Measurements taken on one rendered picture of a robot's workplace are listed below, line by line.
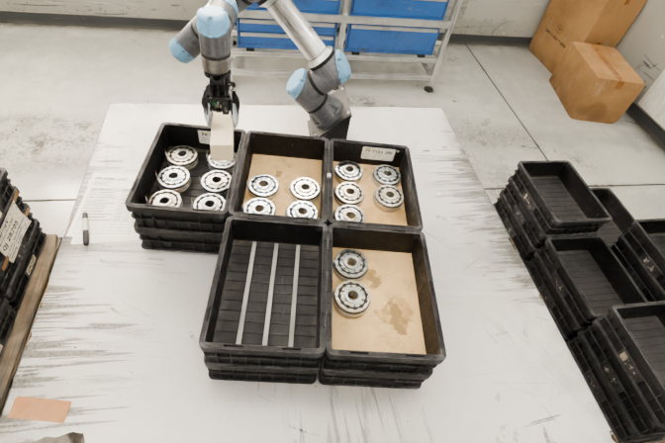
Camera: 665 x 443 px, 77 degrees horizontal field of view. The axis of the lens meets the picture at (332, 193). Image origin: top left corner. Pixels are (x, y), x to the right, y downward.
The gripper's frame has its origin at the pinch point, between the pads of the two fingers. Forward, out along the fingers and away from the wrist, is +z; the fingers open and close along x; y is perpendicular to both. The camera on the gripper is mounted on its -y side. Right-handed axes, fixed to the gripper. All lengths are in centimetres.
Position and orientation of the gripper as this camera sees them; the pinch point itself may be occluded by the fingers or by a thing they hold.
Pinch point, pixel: (223, 123)
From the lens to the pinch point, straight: 132.5
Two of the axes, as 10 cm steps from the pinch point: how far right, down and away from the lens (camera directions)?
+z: -1.2, 6.7, 7.3
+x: 9.8, -0.3, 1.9
